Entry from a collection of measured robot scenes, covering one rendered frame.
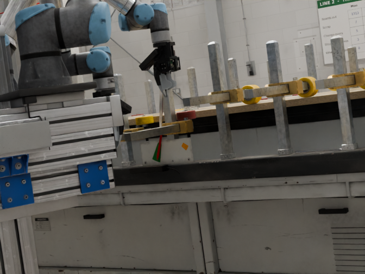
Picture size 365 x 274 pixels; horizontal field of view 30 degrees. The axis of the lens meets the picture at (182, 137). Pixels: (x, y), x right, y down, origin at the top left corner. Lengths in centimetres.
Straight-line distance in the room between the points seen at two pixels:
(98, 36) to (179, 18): 908
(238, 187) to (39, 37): 113
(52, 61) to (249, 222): 137
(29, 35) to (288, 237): 149
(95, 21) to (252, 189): 108
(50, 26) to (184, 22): 905
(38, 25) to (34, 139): 35
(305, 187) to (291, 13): 769
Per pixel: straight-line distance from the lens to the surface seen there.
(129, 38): 1150
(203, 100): 248
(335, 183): 255
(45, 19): 194
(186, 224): 316
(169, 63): 267
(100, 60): 230
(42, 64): 193
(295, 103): 271
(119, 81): 297
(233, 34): 1054
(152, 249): 330
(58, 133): 192
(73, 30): 193
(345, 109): 247
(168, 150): 283
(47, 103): 191
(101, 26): 192
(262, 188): 267
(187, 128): 277
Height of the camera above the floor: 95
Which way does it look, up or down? 3 degrees down
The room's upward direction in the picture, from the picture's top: 8 degrees counter-clockwise
